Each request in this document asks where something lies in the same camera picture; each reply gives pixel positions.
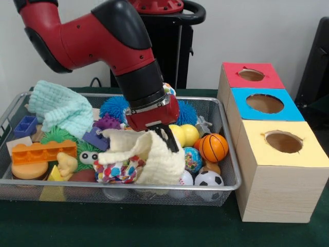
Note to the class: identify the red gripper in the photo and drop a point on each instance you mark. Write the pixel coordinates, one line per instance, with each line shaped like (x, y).
(151, 114)

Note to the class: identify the cream waffle cloth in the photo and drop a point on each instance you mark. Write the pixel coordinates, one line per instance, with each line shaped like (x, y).
(162, 164)

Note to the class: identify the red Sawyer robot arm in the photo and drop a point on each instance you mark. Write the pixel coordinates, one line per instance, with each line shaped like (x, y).
(97, 41)

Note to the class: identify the wooden box with three holes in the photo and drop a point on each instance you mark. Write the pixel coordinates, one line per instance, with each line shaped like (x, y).
(272, 190)

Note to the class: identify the shallow clear mesh bin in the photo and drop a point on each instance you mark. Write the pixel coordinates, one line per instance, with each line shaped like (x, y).
(31, 191)

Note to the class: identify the small yellow ball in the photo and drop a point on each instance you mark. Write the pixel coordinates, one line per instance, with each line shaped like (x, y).
(190, 135)

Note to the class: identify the globe print ball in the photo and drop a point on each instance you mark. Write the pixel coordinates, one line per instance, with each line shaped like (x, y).
(194, 160)

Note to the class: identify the small orange basketball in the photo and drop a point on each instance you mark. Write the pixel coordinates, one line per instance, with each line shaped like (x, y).
(214, 147)

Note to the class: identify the small soccer ball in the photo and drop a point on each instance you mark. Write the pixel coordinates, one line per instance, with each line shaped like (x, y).
(208, 179)

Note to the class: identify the colourful patterned cloth pouch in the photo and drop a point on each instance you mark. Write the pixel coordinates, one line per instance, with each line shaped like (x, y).
(118, 171)

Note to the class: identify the blue spiky ball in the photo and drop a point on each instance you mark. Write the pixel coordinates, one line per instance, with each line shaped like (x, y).
(114, 108)

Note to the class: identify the purple toy brick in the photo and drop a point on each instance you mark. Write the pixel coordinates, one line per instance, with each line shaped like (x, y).
(95, 139)

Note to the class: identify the green spiky toy with eyes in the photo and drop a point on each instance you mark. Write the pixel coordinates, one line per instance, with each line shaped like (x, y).
(87, 154)

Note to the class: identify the dark green table cloth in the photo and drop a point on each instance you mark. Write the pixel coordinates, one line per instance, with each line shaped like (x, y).
(128, 226)

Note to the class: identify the mint green cloth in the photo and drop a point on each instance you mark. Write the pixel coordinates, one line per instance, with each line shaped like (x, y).
(59, 105)

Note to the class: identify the orange toy brick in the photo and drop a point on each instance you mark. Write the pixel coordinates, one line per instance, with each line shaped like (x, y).
(43, 152)

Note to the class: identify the black chair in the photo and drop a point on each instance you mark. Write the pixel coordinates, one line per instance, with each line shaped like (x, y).
(316, 67)

